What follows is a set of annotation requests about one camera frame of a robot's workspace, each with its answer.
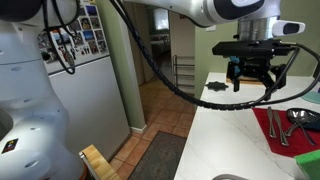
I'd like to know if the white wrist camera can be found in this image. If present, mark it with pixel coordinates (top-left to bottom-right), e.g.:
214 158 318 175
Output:
271 19 306 38

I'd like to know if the wooden butcher block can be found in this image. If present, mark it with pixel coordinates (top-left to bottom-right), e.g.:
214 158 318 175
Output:
78 143 122 180

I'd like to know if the teal plate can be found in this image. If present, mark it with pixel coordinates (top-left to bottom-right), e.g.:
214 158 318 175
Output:
300 90 320 105

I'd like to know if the wooden cutting board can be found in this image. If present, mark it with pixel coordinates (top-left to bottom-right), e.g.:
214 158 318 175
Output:
225 75 265 86

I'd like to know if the green sponge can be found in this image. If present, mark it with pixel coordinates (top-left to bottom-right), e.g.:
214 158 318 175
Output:
294 149 320 180

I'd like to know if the silver table knife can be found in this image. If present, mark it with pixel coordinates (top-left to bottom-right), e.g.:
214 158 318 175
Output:
273 110 290 148

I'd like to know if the metal shelf rack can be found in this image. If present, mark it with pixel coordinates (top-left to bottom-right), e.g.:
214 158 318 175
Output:
171 54 196 95

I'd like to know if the red cloth mat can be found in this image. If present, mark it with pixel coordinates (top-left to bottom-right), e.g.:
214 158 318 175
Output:
251 107 320 159

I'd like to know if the silver spoon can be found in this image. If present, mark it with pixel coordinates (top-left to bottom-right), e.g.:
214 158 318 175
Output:
286 108 317 147

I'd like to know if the black star trivet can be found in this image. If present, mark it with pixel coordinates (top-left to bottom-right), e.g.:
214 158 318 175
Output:
204 80 230 93

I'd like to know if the white refrigerator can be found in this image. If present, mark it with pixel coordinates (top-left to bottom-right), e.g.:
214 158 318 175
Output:
35 0 132 162

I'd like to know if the patterned grey floor rug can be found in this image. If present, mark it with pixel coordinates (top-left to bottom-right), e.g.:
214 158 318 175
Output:
127 130 187 180

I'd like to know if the black corrugated cable conduit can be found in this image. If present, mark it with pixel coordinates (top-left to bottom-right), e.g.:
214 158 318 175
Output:
109 0 320 110

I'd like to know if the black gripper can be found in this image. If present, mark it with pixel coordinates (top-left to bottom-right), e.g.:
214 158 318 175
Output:
226 55 282 93

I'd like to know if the thin black cable bundle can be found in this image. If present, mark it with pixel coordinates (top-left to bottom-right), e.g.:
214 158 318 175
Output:
41 0 88 76

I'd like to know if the dark blue dish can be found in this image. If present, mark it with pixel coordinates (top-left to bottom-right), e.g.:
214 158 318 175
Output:
301 118 320 132

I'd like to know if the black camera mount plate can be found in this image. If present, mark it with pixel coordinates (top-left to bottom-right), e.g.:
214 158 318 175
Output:
211 38 297 61

